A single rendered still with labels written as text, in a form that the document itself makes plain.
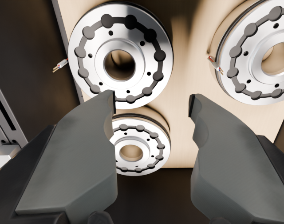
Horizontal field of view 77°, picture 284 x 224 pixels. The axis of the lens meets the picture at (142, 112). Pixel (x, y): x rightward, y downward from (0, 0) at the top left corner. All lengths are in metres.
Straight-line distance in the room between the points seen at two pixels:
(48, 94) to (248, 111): 0.23
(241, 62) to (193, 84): 0.06
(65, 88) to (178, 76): 0.13
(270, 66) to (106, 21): 0.17
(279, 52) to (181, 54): 0.10
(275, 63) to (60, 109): 0.23
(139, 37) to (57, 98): 0.10
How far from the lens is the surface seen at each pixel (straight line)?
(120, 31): 0.17
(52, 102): 0.19
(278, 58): 0.23
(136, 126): 0.22
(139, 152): 0.25
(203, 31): 0.21
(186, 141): 0.27
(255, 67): 0.20
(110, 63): 0.20
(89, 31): 0.18
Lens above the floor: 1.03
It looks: 58 degrees down
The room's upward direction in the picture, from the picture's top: 176 degrees counter-clockwise
